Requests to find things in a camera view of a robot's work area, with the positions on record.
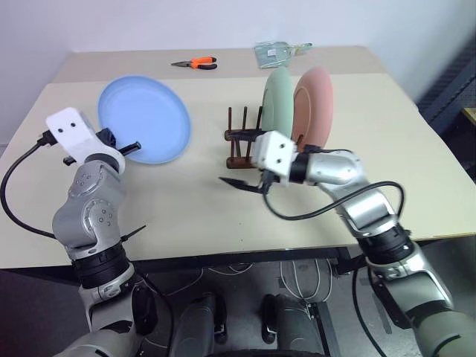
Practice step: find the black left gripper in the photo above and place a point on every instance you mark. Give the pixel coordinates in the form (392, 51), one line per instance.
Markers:
(108, 137)

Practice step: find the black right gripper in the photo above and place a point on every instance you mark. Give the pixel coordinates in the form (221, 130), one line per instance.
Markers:
(268, 181)

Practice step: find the blue plate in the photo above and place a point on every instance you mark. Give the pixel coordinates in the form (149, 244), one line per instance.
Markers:
(148, 115)

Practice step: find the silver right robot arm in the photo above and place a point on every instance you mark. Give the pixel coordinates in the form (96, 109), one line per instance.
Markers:
(383, 230)

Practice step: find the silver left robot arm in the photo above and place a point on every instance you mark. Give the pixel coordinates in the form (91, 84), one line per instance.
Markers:
(93, 208)

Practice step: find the dark wooden dish rack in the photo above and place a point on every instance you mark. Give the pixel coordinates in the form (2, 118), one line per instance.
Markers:
(241, 135)

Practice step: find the green plate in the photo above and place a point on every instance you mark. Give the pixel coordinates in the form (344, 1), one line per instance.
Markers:
(277, 100)

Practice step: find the pink plate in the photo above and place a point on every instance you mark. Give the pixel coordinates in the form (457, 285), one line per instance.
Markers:
(312, 108)

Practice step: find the pale green plastic packet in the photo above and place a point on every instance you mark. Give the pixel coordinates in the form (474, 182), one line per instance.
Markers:
(271, 54)

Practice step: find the dark grey rounded robot leg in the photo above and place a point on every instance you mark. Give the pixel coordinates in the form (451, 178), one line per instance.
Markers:
(199, 323)
(288, 323)

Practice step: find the beige cardboard box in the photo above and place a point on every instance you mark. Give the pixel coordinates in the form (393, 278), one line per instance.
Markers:
(471, 115)

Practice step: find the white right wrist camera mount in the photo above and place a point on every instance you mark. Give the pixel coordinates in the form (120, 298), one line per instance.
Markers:
(273, 152)

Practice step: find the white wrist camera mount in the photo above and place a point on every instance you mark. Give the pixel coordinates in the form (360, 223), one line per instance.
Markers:
(273, 152)
(72, 132)

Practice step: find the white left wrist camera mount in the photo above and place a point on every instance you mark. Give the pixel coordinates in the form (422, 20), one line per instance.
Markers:
(72, 132)

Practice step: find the black metal table frame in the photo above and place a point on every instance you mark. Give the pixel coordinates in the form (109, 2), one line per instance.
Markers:
(238, 258)

